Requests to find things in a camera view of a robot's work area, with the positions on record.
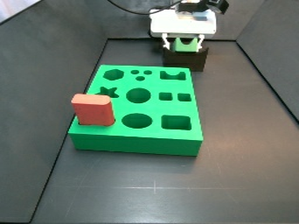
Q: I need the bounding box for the red oblong peg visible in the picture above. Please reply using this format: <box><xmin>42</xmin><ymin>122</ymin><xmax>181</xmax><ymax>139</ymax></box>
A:
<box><xmin>70</xmin><ymin>94</ymin><xmax>114</xmax><ymax>126</ymax></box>

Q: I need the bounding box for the green arch object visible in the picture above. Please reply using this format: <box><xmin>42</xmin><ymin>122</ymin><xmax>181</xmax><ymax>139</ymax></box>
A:
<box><xmin>172</xmin><ymin>38</ymin><xmax>197</xmax><ymax>53</ymax></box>

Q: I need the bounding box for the black curved fixture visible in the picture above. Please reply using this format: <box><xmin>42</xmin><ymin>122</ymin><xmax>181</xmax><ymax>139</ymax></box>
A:
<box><xmin>162</xmin><ymin>48</ymin><xmax>209</xmax><ymax>72</ymax></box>

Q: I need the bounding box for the green shape sorter block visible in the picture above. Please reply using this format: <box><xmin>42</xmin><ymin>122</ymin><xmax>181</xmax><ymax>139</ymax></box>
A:
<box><xmin>68</xmin><ymin>65</ymin><xmax>202</xmax><ymax>156</ymax></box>

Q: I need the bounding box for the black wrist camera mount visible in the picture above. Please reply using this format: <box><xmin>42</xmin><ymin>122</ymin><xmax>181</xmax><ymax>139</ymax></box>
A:
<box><xmin>177</xmin><ymin>0</ymin><xmax>229</xmax><ymax>14</ymax></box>

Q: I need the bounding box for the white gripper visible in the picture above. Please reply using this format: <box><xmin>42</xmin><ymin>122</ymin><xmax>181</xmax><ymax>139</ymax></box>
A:
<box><xmin>149</xmin><ymin>10</ymin><xmax>216</xmax><ymax>51</ymax></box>

